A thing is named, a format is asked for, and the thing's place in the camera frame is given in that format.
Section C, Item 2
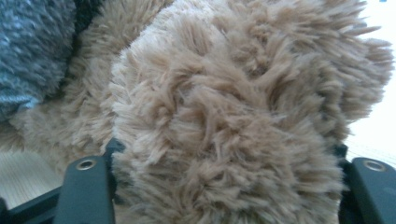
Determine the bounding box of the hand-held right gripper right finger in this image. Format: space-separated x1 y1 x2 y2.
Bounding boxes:
337 145 396 224

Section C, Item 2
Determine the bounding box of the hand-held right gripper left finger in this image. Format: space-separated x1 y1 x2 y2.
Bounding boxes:
53 138 125 224

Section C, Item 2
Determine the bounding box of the grey towel cloth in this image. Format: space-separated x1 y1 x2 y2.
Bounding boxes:
0 0 78 123

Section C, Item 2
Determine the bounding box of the brown teddy bear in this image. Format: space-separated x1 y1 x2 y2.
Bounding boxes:
0 0 395 224

